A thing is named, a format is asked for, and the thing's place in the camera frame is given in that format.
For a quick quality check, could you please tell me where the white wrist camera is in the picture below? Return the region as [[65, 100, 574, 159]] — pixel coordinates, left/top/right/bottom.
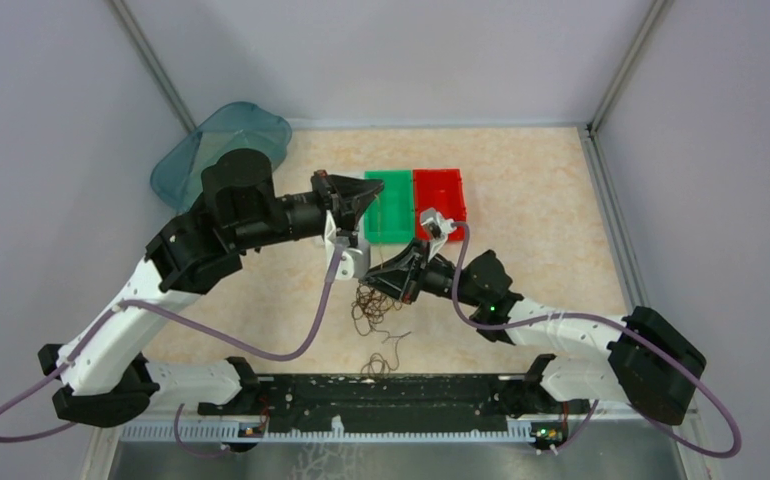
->
[[419, 208, 457, 260], [322, 212, 371, 282]]

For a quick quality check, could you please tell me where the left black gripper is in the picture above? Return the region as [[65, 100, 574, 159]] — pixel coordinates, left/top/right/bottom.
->
[[233, 168, 385, 250]]

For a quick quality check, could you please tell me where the green plastic bin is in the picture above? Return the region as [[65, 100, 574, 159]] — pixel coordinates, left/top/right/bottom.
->
[[364, 170, 415, 244]]

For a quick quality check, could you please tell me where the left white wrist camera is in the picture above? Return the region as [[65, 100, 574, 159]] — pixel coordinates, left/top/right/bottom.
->
[[322, 212, 371, 282]]

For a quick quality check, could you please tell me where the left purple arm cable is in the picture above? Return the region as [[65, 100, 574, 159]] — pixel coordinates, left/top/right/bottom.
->
[[0, 245, 347, 444]]

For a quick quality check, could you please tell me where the white slotted cable duct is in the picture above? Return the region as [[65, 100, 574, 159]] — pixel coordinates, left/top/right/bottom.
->
[[120, 420, 564, 447]]

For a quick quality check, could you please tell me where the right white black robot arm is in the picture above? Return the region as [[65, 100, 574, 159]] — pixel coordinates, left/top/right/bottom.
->
[[360, 240, 706, 426]]

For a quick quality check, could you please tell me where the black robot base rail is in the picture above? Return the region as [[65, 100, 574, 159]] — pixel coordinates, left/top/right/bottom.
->
[[197, 366, 590, 434]]

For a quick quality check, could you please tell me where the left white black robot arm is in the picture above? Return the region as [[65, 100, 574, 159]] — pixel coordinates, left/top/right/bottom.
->
[[38, 148, 384, 428]]

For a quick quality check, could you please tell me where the white plastic bin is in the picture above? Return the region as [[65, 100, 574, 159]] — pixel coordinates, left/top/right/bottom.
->
[[335, 172, 365, 180]]

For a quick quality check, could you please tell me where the loose brown wire piece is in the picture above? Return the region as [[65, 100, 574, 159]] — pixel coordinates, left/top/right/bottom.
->
[[360, 329, 413, 380]]

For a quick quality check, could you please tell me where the teal translucent plastic tub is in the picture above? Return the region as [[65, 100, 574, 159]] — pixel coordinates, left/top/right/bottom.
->
[[150, 101, 293, 214]]

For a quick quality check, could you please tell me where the red plastic bin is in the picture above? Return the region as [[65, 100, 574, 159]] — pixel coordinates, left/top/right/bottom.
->
[[412, 168, 467, 240]]

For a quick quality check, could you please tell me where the brown wire bundle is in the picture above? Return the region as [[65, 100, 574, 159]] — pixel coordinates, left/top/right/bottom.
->
[[350, 281, 403, 339]]

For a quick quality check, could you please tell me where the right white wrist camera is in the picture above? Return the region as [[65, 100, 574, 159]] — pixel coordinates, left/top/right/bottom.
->
[[419, 208, 457, 260]]

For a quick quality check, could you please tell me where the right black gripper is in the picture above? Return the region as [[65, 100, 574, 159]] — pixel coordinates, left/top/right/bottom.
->
[[363, 237, 482, 307]]

